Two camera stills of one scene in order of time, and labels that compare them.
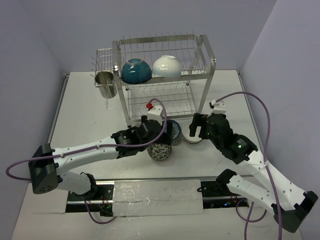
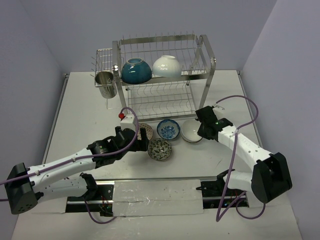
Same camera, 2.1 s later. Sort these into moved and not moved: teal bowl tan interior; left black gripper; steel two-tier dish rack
Moved: left black gripper
Not moved: steel two-tier dish rack; teal bowl tan interior
